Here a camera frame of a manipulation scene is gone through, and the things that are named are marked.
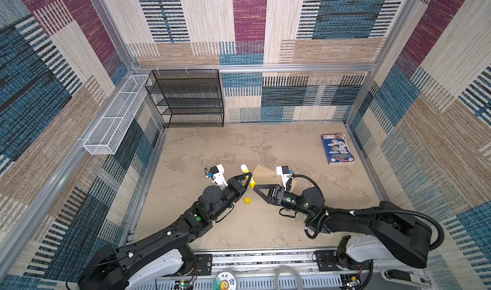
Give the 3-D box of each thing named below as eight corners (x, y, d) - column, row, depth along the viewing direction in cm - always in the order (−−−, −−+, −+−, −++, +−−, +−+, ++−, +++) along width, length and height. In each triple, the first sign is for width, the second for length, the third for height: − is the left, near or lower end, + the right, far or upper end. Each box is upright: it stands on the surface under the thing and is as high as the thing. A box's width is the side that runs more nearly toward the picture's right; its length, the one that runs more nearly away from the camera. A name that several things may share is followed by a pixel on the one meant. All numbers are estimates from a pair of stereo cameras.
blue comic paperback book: (328, 165, 104) (331, 161, 101) (320, 137, 116) (321, 133, 114) (353, 165, 104) (356, 161, 101) (341, 137, 116) (343, 133, 113)
